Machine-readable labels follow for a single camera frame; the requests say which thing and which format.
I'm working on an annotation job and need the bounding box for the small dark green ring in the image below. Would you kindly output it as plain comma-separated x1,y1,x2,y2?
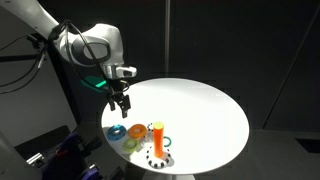
162,135,173,148

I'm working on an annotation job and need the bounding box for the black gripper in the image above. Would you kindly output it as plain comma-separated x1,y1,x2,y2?
105,78,132,119

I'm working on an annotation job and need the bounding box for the black purple equipment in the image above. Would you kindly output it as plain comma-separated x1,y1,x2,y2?
41,131,104,180

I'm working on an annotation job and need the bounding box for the blue ring with dark dots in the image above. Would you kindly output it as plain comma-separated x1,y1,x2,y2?
106,124,128,142

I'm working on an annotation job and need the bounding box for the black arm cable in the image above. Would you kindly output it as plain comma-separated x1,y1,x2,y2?
49,19,118,98

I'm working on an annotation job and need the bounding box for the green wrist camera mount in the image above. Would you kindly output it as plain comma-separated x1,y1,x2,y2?
79,75,108,94

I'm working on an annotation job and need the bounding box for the black loose cable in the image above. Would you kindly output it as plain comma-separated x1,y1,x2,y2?
0,59,43,96

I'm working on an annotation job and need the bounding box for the black white checkered ring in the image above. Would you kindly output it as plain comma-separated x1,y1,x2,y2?
145,146,172,169

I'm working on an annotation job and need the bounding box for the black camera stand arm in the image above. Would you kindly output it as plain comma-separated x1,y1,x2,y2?
0,33,48,69

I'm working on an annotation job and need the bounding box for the orange bumpy ring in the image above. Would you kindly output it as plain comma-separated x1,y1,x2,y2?
128,123,148,139

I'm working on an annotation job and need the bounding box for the grey vertical pole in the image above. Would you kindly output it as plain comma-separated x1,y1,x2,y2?
164,0,171,79

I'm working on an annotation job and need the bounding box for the orange stacking post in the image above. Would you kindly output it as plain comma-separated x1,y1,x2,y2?
152,121,165,159

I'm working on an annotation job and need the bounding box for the light green toothed ring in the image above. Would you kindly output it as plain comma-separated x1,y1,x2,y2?
122,138,140,152

